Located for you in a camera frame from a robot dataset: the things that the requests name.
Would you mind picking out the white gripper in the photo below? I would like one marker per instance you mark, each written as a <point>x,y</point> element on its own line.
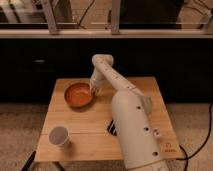
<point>96,81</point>

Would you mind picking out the orange ceramic bowl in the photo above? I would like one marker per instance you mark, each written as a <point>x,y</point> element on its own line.
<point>78,95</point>

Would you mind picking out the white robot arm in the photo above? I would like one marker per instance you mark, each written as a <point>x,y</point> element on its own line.
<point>130,110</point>

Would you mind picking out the black white striped box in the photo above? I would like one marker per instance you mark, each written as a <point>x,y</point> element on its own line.
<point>111,128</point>

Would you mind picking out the wooden table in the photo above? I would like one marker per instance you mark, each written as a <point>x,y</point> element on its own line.
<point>87,127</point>

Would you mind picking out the white paper cup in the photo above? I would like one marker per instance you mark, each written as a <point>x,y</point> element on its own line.
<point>59,137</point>

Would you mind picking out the black low cabinet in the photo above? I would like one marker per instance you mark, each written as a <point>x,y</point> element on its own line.
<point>183,68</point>

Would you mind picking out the black table leg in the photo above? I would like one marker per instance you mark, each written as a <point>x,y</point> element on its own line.
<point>29,162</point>

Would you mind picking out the metal frame post middle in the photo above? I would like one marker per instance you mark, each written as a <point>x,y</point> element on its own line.
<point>115,16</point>

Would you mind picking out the metal frame post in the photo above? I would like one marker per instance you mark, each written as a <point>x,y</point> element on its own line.
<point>49,15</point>
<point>115,16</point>

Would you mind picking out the metal frame post left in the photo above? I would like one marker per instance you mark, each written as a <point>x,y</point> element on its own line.
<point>49,15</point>

